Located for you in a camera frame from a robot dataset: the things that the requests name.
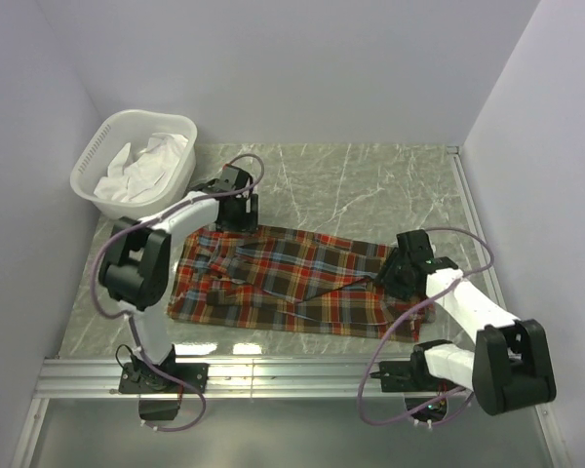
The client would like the white plastic laundry basket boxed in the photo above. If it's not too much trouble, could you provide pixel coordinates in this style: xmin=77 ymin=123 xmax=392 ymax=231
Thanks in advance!
xmin=70 ymin=109 xmax=198 ymax=218

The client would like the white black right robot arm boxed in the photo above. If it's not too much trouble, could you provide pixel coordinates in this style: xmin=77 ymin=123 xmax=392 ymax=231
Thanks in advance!
xmin=373 ymin=229 xmax=557 ymax=415

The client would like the red brown plaid shirt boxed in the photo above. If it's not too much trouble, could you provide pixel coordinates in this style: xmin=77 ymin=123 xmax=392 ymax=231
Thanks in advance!
xmin=167 ymin=226 xmax=423 ymax=338

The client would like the white crumpled shirt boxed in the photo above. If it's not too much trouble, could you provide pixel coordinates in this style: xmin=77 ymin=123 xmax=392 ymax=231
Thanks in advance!
xmin=94 ymin=133 xmax=188 ymax=204

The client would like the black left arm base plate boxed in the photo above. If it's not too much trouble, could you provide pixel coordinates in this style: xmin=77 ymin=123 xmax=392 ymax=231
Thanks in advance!
xmin=118 ymin=360 xmax=209 ymax=395

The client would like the aluminium right side rail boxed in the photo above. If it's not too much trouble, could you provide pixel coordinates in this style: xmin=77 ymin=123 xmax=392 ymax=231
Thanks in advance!
xmin=446 ymin=146 xmax=507 ymax=309

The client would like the aluminium mounting rail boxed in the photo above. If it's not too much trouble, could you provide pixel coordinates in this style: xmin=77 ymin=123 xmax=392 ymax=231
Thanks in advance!
xmin=32 ymin=354 xmax=550 ymax=400

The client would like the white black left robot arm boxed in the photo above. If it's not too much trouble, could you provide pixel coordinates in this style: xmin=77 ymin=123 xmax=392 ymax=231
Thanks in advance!
xmin=91 ymin=162 xmax=264 ymax=392

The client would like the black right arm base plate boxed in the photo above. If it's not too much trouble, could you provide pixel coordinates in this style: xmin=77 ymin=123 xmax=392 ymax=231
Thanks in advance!
xmin=370 ymin=361 xmax=457 ymax=393

